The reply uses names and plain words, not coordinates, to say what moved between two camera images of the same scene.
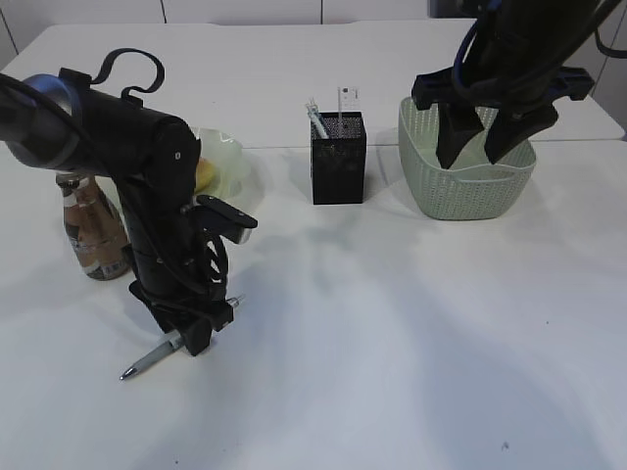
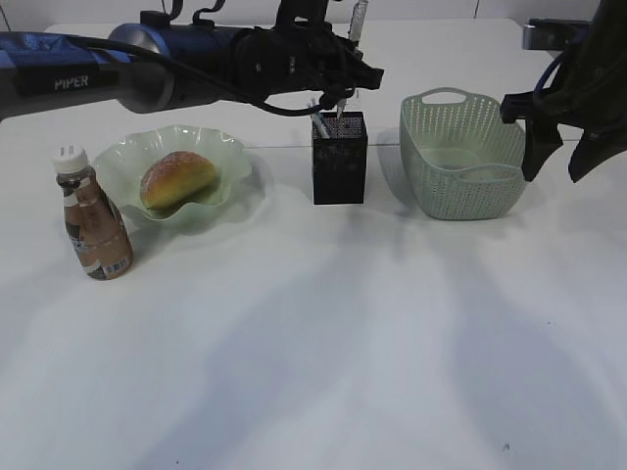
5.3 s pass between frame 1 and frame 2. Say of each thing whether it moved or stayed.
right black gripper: moved
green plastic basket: stayed
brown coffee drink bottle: stayed
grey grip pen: moved
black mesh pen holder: stayed
